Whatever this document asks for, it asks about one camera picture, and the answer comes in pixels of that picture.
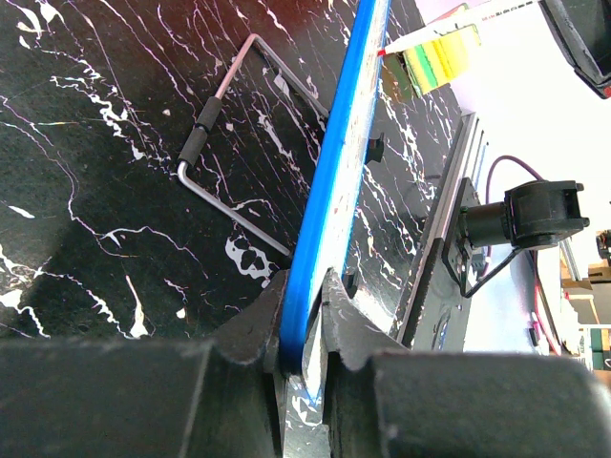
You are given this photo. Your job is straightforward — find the wire whiteboard stand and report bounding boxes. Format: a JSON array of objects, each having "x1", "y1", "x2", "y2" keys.
[{"x1": 178, "y1": 33, "x2": 329, "y2": 258}]

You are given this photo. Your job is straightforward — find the orange juice carton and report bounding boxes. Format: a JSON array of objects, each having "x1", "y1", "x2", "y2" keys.
[{"x1": 402, "y1": 25, "x2": 481, "y2": 97}]

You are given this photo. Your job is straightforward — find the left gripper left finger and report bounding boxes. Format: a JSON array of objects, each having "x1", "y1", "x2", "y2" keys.
[{"x1": 1, "y1": 271, "x2": 287, "y2": 457}]

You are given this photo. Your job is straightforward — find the red capped whiteboard marker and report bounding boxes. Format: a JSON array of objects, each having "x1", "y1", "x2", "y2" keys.
[{"x1": 378, "y1": 0, "x2": 537, "y2": 56}]

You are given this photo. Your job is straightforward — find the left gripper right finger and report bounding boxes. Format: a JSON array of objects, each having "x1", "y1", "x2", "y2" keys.
[{"x1": 321, "y1": 270, "x2": 610, "y2": 457}]

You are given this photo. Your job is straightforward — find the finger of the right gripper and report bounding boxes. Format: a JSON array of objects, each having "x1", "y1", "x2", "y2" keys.
[{"x1": 540, "y1": 0, "x2": 610, "y2": 99}]

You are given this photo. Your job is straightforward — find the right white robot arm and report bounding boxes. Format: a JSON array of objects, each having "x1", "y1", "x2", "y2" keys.
[{"x1": 450, "y1": 1, "x2": 610, "y2": 249}]

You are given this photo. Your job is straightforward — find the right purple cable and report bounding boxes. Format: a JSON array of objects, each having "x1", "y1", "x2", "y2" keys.
[{"x1": 484, "y1": 155, "x2": 545, "y2": 281}]

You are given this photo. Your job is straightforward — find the blue framed whiteboard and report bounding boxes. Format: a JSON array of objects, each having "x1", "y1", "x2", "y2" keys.
[{"x1": 278, "y1": 0, "x2": 393, "y2": 406}]

